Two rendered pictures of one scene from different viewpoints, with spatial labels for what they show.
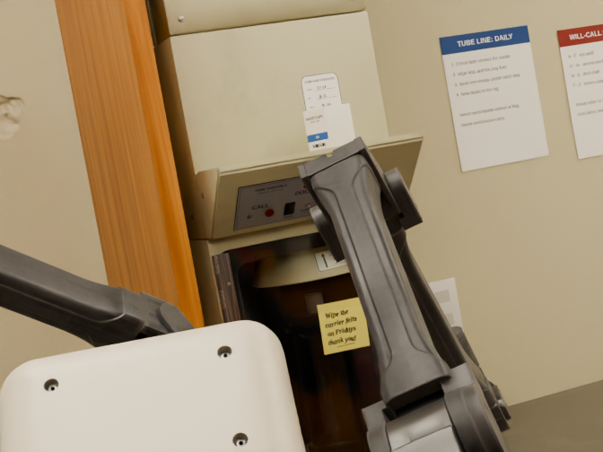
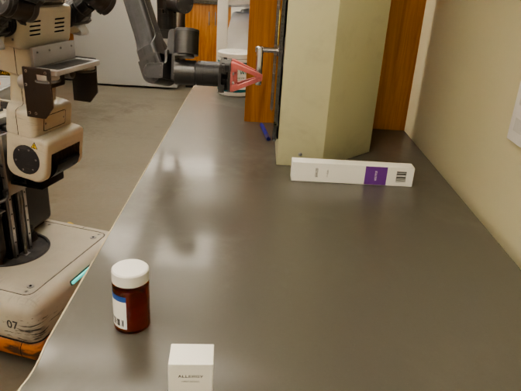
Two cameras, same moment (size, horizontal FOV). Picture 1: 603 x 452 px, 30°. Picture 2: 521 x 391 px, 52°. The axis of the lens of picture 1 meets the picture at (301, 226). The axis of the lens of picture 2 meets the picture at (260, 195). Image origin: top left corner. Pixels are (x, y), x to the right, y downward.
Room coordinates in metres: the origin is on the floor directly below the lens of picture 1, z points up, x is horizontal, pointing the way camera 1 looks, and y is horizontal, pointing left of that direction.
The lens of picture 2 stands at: (2.13, -1.32, 1.38)
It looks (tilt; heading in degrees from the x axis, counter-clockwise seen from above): 23 degrees down; 110
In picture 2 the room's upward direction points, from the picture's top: 4 degrees clockwise
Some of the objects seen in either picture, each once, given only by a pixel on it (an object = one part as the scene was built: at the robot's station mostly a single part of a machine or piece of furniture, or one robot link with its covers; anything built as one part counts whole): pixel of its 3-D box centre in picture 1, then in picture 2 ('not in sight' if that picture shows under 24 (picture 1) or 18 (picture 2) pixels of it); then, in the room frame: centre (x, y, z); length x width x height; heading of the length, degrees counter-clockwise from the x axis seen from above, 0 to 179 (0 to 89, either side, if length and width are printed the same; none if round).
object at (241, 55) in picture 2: not in sight; (235, 72); (1.36, 0.49, 1.02); 0.13 x 0.13 x 0.15
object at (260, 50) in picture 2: not in sight; (266, 64); (1.70, -0.12, 1.17); 0.05 x 0.03 x 0.10; 20
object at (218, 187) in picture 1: (315, 186); not in sight; (1.65, -0.03, 1.46); 0.32 x 0.12 x 0.10; 111
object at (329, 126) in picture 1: (329, 127); not in sight; (1.66, -0.07, 1.54); 0.05 x 0.05 x 0.06; 37
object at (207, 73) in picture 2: not in sight; (212, 74); (1.58, -0.17, 1.14); 0.10 x 0.07 x 0.07; 111
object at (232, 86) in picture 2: not in sight; (242, 75); (1.65, -0.14, 1.14); 0.09 x 0.07 x 0.07; 21
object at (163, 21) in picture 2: not in sight; (167, 22); (1.28, 0.15, 1.20); 0.10 x 0.07 x 0.07; 20
